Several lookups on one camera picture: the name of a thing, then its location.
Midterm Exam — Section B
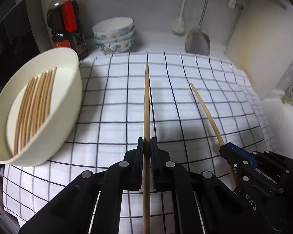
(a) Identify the checked white cloth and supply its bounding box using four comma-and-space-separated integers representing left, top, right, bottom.
2, 51, 278, 234

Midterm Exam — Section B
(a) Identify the white cutting board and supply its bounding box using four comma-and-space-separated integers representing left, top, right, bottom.
225, 0, 293, 99

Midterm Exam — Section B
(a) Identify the white oval basin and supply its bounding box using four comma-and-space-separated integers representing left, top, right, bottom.
0, 48, 82, 166

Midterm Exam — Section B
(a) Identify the bottom floral bowl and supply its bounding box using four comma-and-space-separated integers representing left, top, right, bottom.
94, 34, 135, 54

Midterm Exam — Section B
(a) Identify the floral bowl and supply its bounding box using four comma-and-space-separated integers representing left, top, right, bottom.
94, 34, 135, 54
94, 24, 135, 43
92, 16, 134, 34

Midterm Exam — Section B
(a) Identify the steel spatula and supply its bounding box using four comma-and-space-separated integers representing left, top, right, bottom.
185, 0, 211, 56

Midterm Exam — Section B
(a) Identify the middle floral bowl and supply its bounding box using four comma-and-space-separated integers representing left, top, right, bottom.
94, 24, 135, 43

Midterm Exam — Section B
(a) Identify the top floral bowl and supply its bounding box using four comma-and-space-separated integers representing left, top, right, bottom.
92, 16, 134, 34

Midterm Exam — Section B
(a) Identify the dark soy sauce bottle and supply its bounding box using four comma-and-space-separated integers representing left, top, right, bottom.
47, 0, 88, 60

